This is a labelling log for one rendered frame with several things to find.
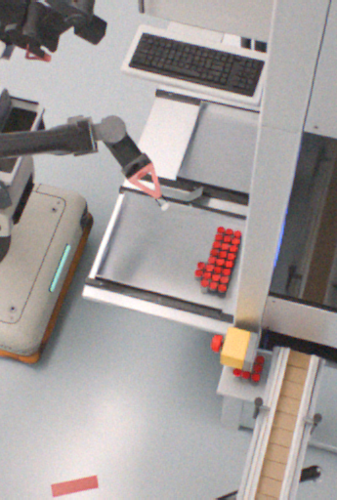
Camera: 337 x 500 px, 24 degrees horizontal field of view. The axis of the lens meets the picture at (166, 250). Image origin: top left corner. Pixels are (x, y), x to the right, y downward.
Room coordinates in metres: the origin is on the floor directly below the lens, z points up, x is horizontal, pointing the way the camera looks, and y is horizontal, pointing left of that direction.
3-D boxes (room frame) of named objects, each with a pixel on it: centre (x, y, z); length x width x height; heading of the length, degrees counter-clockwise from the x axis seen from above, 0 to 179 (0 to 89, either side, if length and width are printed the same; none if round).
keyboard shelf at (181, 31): (1.64, -0.15, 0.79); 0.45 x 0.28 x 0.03; 68
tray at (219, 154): (1.19, -0.24, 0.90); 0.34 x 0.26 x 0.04; 70
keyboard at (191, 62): (1.59, -0.13, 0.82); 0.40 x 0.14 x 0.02; 68
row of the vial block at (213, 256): (0.87, -0.12, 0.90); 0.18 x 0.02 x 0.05; 160
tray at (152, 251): (0.91, -0.01, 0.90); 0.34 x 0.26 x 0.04; 70
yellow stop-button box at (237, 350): (0.60, -0.15, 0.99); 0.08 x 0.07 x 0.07; 70
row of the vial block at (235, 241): (0.86, -0.16, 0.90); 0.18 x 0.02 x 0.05; 160
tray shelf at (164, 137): (1.05, -0.12, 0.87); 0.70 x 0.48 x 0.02; 160
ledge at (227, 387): (0.57, -0.18, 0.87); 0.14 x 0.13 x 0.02; 70
